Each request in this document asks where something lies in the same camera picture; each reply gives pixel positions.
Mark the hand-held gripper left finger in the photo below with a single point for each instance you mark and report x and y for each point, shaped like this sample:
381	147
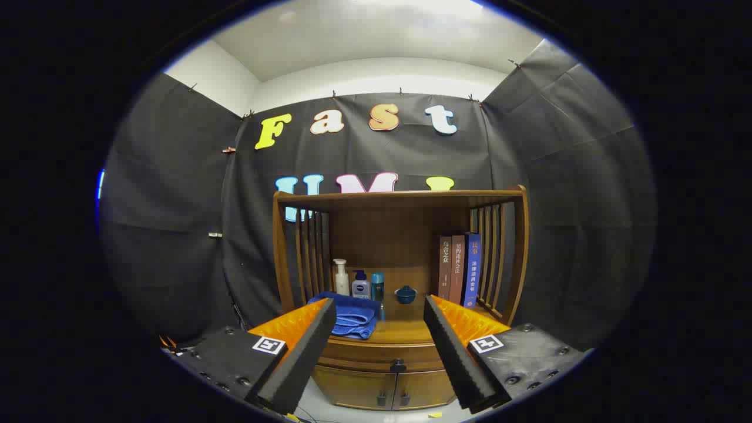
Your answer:
305	352

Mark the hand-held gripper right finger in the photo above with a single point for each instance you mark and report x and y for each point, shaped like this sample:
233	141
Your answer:
455	358

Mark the wooden drawer with black knob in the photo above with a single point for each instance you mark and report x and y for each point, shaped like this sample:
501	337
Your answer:
364	355

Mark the wooden cabinet door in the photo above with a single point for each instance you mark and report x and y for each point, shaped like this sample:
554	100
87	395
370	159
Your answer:
426	388
352	388

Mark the wooden countertop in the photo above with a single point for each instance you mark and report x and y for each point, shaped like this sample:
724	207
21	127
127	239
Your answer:
405	329

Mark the wooden cabinet with slatted hutch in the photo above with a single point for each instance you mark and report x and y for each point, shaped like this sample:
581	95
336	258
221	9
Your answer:
382	235

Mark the folded blue towel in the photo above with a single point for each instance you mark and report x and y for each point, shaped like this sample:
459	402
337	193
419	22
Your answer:
355	317

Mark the white pump bottle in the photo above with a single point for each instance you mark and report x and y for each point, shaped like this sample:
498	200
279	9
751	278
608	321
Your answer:
341	282

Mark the blue lidded teacup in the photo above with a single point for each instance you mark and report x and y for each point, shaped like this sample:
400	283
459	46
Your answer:
405	295

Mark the white bottle with blue cap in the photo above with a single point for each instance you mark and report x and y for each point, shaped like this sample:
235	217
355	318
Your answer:
361	288

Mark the blue book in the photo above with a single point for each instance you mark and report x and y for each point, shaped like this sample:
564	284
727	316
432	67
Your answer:
472	270

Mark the reddish brown book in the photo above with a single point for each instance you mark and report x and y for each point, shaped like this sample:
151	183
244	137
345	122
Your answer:
457	264

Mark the dark brown book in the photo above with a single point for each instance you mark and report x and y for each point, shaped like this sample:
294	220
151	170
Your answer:
445	264

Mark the teal spray bottle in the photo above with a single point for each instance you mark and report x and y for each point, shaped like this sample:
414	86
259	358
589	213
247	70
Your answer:
378	288

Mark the black backdrop cloth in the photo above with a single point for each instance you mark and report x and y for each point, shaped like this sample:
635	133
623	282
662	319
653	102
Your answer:
176	205

